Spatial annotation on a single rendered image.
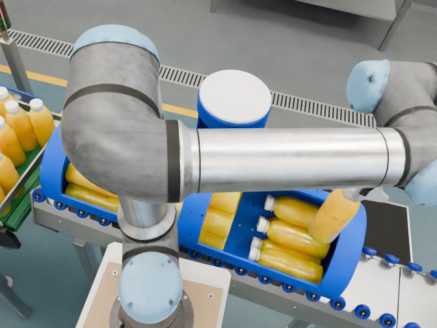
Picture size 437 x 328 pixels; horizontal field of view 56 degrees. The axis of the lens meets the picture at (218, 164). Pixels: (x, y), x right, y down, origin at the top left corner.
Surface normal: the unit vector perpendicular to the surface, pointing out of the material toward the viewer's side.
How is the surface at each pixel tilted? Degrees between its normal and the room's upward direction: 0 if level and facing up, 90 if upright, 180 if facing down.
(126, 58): 20
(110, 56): 1
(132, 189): 81
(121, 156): 40
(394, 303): 0
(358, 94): 88
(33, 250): 0
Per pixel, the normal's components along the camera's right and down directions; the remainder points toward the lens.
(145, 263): 0.13, -0.48
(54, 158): -0.09, 0.01
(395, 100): -0.61, -0.41
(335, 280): -0.22, 0.43
